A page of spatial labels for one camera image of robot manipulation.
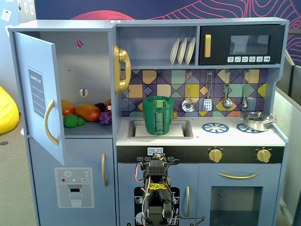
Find green container lid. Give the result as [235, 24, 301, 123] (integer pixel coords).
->
[143, 96, 174, 110]

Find steel pot lid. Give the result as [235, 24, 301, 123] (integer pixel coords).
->
[242, 112, 273, 123]

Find green plastic container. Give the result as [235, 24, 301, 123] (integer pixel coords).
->
[143, 96, 174, 137]

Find digital clock display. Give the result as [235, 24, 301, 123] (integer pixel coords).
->
[147, 147, 164, 156]

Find metal skimmer spoon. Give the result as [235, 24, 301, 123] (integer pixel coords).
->
[181, 71, 196, 113]

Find grey toy sink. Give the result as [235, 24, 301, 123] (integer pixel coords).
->
[127, 119, 194, 139]

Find purple toy grapes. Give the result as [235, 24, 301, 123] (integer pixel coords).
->
[98, 112, 112, 125]

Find metal slotted spatula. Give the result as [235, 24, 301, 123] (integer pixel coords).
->
[203, 71, 213, 112]

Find large orange toy mango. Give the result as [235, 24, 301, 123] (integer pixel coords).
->
[75, 103, 102, 122]

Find gold toy telephone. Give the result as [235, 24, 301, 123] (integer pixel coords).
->
[112, 45, 132, 96]

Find white toy plate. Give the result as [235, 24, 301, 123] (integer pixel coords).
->
[184, 37, 196, 65]
[177, 37, 188, 66]
[169, 37, 180, 66]

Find metal ladle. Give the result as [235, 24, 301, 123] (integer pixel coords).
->
[222, 70, 233, 110]

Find gold stove knob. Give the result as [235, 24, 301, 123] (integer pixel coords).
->
[208, 147, 223, 163]
[255, 147, 271, 163]

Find bumpy green toy fruit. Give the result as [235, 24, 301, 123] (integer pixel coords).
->
[63, 114, 79, 129]

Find red orange toy mango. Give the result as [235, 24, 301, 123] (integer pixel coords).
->
[61, 99, 76, 116]

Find blue freezer door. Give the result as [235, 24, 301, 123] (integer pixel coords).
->
[28, 138, 116, 226]

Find black microwave door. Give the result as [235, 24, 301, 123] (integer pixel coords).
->
[198, 24, 285, 66]

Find blue oven door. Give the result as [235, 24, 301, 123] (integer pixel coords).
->
[198, 163, 282, 226]

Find steel toy pot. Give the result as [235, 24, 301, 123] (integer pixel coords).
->
[239, 112, 276, 132]

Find blue wooden toy kitchen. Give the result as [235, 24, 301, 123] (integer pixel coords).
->
[8, 17, 289, 226]

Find blue fridge door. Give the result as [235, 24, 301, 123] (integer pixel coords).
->
[14, 32, 65, 167]

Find grey office partition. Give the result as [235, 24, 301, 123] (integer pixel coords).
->
[274, 50, 301, 226]

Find yellow bean bag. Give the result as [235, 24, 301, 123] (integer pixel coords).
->
[0, 85, 19, 136]

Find gold freezer door handle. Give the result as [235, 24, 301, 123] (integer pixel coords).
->
[101, 153, 109, 187]

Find gold microwave handle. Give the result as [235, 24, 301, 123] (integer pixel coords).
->
[204, 34, 212, 58]

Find gold fridge door handle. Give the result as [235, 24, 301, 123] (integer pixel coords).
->
[44, 99, 59, 146]

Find gold oven door handle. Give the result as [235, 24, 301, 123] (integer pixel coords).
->
[218, 172, 259, 180]

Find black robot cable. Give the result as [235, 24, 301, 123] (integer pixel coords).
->
[173, 204, 206, 226]

